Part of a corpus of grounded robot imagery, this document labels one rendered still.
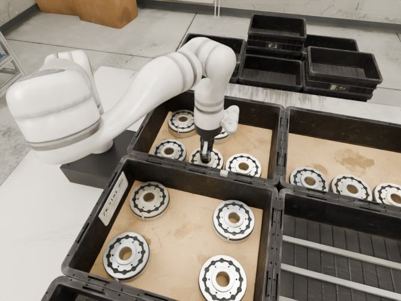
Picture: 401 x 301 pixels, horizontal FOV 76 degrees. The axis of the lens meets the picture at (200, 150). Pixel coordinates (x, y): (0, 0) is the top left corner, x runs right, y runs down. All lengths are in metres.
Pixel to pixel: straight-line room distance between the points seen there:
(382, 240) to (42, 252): 0.91
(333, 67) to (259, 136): 1.20
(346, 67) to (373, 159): 1.16
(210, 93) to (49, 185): 0.68
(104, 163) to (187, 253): 0.41
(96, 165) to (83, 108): 0.57
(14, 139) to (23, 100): 2.07
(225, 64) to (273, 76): 1.45
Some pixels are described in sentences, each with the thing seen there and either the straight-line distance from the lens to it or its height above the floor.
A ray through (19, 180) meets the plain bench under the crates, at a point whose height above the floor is 0.70.
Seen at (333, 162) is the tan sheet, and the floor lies 0.83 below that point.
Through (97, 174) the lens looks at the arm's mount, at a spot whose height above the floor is 0.78.
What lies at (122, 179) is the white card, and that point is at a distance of 0.68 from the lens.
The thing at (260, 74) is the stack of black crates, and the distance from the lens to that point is 1.95.
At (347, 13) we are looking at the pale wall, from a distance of 3.75.
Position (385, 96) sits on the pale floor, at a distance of 2.82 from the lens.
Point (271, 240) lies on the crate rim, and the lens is 0.57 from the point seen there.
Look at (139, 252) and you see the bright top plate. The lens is 0.63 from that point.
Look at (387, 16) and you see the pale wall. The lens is 3.88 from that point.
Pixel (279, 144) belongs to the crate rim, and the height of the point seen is 0.93.
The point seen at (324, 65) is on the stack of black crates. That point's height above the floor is 0.49.
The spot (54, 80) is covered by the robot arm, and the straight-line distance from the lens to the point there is 0.33.
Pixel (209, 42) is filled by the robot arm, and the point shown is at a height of 1.20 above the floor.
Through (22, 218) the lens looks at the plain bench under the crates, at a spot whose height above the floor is 0.70.
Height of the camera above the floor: 1.45
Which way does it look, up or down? 51 degrees down
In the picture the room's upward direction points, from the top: straight up
